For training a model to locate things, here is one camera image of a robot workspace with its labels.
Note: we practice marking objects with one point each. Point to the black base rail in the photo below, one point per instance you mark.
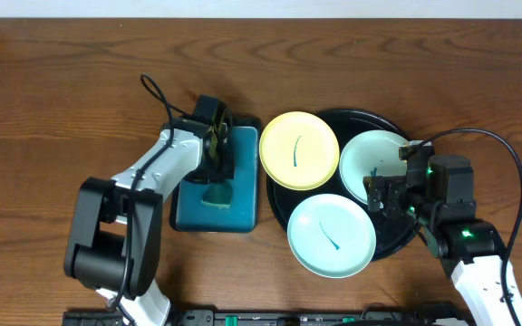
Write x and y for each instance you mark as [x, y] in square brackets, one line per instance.
[437, 313]

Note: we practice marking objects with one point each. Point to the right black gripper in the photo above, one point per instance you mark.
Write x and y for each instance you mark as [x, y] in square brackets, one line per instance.
[394, 185]

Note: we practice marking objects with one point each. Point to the yellow plate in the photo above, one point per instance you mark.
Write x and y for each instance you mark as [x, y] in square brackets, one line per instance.
[299, 151]

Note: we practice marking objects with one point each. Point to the light blue plate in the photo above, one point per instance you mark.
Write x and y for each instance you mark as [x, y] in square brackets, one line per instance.
[331, 236]

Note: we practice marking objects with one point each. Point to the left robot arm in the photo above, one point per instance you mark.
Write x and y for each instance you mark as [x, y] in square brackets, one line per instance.
[114, 242]

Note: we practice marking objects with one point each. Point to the pale green plate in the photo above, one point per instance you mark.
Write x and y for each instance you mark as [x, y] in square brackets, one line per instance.
[371, 153]

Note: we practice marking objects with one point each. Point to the green yellow sponge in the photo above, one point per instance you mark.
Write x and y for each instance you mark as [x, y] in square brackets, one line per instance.
[218, 195]

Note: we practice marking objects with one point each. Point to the black round tray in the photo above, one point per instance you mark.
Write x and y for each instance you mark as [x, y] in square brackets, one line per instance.
[392, 233]

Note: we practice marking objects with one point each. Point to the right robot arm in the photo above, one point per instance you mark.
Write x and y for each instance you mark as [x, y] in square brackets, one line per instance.
[437, 193]

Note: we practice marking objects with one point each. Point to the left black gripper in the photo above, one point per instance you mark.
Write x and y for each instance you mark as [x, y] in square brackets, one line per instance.
[218, 169]

